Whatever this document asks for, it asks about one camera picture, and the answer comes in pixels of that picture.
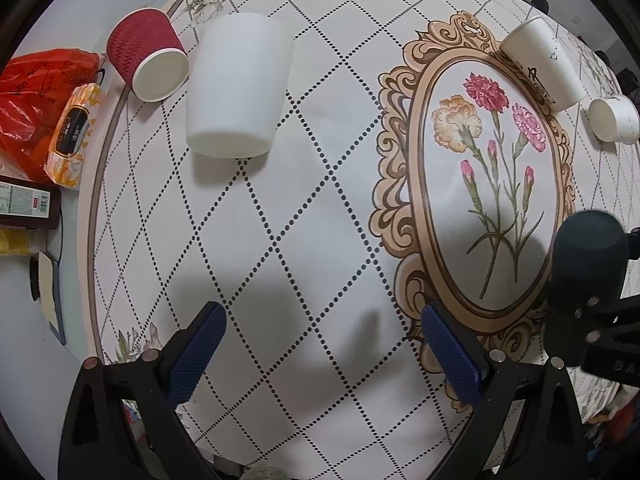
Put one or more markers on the dark box with label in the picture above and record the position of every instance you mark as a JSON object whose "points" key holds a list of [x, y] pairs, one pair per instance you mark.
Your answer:
{"points": [[25, 202]]}

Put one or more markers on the red plastic bag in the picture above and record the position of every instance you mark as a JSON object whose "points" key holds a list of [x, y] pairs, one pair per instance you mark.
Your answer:
{"points": [[30, 105]]}

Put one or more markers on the yellow wet wipes pack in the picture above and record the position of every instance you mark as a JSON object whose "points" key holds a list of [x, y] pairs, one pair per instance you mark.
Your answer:
{"points": [[72, 132]]}

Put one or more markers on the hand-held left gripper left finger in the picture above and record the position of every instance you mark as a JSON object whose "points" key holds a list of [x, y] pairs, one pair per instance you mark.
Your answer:
{"points": [[196, 355]]}

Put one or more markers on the large white plastic cup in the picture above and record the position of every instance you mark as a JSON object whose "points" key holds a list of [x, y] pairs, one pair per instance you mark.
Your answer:
{"points": [[237, 85]]}

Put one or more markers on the floral printed tablecloth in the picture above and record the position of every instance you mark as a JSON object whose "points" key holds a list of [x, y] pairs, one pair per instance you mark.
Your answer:
{"points": [[330, 240]]}

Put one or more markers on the small white paper cup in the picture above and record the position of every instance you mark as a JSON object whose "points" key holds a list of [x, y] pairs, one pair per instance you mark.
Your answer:
{"points": [[615, 119]]}

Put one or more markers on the red ribbed paper cup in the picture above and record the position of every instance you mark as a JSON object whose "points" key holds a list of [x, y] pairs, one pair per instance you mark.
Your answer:
{"points": [[145, 52]]}

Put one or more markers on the yellow packet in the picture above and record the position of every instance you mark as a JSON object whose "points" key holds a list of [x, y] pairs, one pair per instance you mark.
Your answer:
{"points": [[12, 241]]}

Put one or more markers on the tall white paper cup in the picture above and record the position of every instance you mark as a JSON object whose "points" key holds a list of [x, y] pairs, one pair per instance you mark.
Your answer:
{"points": [[547, 62]]}

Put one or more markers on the dark teal cup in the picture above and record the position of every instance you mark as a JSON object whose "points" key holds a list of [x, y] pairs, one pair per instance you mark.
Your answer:
{"points": [[590, 255]]}

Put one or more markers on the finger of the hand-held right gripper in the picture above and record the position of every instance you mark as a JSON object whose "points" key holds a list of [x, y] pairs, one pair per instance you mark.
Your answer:
{"points": [[607, 332], [633, 245]]}

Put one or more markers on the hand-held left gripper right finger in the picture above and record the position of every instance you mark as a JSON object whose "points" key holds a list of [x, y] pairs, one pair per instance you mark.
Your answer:
{"points": [[451, 355]]}

